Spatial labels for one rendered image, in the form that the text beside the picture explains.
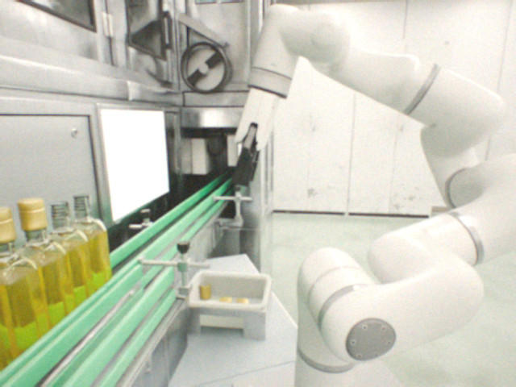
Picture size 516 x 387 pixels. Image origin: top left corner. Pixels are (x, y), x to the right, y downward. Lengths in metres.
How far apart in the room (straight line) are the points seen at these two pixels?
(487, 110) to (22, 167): 0.81
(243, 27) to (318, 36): 1.05
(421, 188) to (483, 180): 4.02
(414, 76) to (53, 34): 0.78
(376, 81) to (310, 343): 0.44
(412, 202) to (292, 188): 1.52
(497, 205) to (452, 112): 0.15
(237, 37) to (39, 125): 0.99
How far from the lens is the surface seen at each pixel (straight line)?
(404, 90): 0.57
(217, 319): 0.88
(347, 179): 4.37
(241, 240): 1.65
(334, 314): 0.41
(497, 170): 0.57
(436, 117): 0.59
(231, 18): 1.61
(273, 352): 0.85
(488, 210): 0.55
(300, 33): 0.58
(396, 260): 0.47
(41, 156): 0.83
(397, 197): 4.54
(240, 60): 1.57
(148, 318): 0.69
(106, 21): 1.18
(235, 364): 0.82
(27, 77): 0.83
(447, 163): 0.67
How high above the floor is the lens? 1.28
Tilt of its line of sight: 14 degrees down
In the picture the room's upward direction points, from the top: straight up
